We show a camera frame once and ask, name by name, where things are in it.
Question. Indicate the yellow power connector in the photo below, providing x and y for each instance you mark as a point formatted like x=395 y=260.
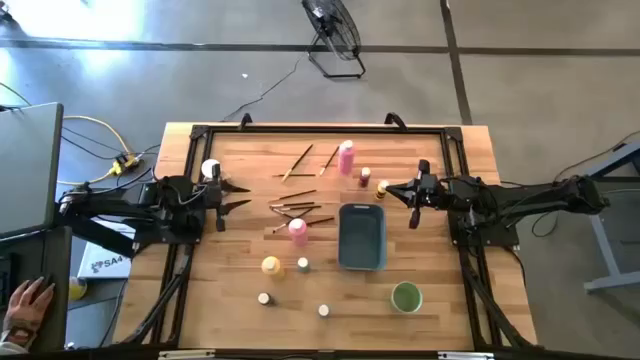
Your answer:
x=125 y=163

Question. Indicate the thin brown paintbrush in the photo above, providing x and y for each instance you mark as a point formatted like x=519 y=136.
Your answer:
x=302 y=175

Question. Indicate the black desk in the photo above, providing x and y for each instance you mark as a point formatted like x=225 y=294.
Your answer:
x=60 y=260

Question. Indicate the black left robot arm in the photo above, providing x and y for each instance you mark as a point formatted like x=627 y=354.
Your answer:
x=170 y=200

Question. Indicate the yellow round object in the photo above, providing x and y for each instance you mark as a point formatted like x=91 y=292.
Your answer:
x=77 y=289

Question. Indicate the grey metal table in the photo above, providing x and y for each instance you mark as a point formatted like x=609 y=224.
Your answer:
x=602 y=240

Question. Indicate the small white jar left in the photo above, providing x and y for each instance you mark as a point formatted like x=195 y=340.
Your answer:
x=264 y=299

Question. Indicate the pink paint bottle white cap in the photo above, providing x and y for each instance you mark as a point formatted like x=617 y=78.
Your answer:
x=345 y=160
x=298 y=234

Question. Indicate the small teal paint bottle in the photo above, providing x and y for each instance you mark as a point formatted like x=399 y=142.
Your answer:
x=303 y=263

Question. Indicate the black floor fan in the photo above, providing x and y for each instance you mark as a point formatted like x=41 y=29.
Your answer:
x=332 y=25

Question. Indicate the large yellow paint bottle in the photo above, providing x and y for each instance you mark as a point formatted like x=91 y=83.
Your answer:
x=271 y=266

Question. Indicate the silver bracket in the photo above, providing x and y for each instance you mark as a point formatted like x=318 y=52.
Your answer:
x=465 y=356
x=185 y=355

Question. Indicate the small maroon paint bottle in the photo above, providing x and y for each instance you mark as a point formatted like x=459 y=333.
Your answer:
x=364 y=177

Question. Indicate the black metal bar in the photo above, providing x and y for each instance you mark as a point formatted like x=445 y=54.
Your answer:
x=105 y=237

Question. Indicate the grey monitor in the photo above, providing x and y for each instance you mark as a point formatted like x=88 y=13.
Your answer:
x=27 y=170

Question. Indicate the black paintbrush orange tip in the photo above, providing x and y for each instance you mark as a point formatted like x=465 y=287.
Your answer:
x=293 y=195

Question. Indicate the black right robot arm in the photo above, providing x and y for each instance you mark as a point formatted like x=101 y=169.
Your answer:
x=525 y=197

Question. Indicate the small blue paint bottle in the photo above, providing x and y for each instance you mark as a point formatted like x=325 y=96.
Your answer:
x=324 y=310

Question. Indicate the green cup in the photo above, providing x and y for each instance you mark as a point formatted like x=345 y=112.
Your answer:
x=406 y=297

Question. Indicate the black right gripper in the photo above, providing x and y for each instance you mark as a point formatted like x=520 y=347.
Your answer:
x=429 y=192

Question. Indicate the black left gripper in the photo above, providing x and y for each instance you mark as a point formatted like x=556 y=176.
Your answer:
x=212 y=196

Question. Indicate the person's hand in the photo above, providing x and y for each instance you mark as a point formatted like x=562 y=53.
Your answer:
x=30 y=305

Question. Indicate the person's forearm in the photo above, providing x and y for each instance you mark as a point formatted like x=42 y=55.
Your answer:
x=17 y=337

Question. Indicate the white cardboard box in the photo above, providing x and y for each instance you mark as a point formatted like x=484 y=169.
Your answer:
x=107 y=262

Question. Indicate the small yellow paint bottle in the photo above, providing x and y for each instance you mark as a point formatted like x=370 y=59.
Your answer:
x=381 y=190

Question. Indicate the teal plastic bin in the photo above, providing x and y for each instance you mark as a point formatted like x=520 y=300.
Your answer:
x=362 y=240

